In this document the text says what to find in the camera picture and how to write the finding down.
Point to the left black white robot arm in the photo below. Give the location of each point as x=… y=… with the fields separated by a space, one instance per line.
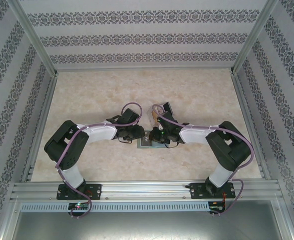
x=61 y=150

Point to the plain black credit card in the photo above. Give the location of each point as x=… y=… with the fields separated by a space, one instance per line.
x=168 y=107

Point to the grey green card holder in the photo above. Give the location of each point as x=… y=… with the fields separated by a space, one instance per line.
x=158 y=146

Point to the aluminium side rail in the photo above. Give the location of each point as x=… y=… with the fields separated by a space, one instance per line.
x=39 y=125
x=239 y=95

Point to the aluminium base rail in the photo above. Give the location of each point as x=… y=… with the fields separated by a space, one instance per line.
x=146 y=190

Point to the aluminium frame leg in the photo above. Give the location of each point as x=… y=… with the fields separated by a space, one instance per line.
x=284 y=220
x=9 y=220

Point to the orange credit card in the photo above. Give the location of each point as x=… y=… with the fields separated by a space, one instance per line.
x=155 y=116

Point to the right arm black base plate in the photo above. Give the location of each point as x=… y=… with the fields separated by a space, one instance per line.
x=196 y=192

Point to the aluminium rear rail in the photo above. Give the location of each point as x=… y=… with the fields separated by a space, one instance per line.
x=146 y=69

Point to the aluminium frame post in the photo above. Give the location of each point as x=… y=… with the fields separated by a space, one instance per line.
x=35 y=37
x=253 y=37

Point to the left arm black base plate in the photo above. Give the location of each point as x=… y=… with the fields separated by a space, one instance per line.
x=94 y=187

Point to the black card with white print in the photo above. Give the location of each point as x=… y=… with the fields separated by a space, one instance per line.
x=144 y=142

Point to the grey metal panel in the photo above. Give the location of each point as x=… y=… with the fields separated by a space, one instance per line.
x=146 y=227

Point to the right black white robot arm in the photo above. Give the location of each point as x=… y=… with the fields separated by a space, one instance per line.
x=229 y=150

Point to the clear plastic card box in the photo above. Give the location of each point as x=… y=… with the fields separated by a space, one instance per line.
x=153 y=122

